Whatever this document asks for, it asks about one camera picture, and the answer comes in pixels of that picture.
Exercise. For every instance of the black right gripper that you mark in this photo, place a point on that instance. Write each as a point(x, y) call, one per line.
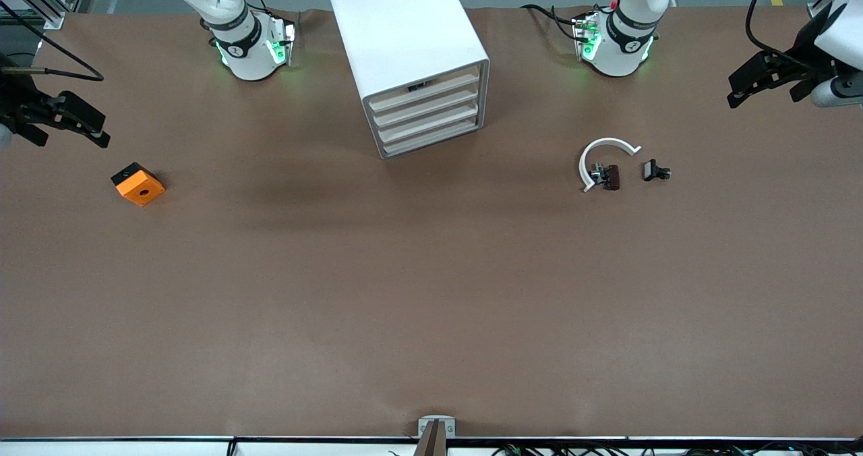
point(15, 104)

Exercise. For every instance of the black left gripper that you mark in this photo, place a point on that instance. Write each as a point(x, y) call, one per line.
point(801, 64)

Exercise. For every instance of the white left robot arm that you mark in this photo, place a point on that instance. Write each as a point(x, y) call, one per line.
point(627, 44)

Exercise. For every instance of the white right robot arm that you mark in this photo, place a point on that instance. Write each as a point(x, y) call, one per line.
point(243, 51)

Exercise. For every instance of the orange and black block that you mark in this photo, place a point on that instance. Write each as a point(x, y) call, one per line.
point(141, 189)

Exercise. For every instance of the small black clip part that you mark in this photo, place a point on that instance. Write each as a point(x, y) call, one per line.
point(650, 170)

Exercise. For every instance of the dark brown small connector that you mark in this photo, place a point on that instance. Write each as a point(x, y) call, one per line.
point(611, 176)

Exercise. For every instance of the brown table cover sheet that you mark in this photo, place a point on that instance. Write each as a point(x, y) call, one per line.
point(431, 321)

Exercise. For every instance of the white table edge rail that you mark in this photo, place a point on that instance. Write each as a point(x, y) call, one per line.
point(135, 448)

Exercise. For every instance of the grey metal edge bracket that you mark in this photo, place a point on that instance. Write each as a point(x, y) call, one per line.
point(437, 421)

